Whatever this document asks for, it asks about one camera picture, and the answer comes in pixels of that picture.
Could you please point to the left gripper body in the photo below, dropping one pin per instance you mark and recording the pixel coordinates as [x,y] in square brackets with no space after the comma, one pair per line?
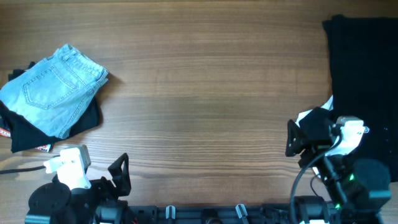
[102,188]

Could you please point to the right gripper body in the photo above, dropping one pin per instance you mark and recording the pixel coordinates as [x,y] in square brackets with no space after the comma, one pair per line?
[313,150]

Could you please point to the black garment stack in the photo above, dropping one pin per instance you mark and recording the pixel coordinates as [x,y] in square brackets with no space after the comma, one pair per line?
[26,136]

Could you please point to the light blue denim shorts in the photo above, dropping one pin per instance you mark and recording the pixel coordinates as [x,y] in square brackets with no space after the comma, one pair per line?
[56,91]

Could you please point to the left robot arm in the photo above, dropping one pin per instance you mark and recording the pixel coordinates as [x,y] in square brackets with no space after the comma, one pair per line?
[56,203]

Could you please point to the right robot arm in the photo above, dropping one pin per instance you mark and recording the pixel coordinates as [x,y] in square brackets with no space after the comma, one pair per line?
[358,190]

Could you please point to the white and black garment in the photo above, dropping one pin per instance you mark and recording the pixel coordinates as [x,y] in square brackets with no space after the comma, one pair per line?
[317,125]

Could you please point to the black shirt with logo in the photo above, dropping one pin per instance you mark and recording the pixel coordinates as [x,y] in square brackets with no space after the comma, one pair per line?
[363,68]

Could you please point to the orange Maxxis label card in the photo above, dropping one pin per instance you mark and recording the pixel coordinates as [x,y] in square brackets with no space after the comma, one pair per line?
[46,148]

